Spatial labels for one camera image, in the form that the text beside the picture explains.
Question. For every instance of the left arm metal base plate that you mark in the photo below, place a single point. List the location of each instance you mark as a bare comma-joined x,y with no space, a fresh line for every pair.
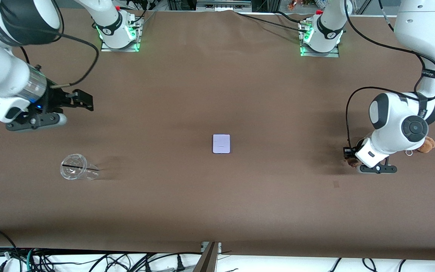
319,55

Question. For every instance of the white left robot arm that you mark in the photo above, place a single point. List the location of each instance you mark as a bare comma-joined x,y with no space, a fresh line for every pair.
391,117

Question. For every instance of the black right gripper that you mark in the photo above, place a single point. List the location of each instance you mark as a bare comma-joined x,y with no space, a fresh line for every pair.
56,100

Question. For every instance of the black straw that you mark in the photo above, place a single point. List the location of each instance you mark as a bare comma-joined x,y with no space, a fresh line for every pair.
72,166

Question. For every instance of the clear plastic cup with lid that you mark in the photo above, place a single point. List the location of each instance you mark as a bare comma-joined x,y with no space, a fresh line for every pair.
74,168

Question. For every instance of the grey metal device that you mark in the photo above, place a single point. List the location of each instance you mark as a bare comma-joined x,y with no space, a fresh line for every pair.
223,4

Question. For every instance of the aluminium frame post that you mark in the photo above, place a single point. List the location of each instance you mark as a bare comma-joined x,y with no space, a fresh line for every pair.
208,258

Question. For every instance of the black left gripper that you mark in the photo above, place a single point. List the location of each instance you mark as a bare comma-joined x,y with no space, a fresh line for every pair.
349,152

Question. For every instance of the small orange toy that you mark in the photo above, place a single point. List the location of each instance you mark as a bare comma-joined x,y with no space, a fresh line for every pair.
292,5

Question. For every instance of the brown table cover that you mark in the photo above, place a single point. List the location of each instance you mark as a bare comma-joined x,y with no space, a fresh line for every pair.
217,207

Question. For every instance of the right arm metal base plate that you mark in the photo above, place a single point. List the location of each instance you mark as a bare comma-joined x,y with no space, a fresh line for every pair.
121,49

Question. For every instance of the brown lion statue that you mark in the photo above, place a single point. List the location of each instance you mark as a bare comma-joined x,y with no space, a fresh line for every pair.
352,163

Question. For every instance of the brown teddy bear plush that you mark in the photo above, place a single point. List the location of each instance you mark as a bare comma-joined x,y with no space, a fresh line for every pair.
428,145

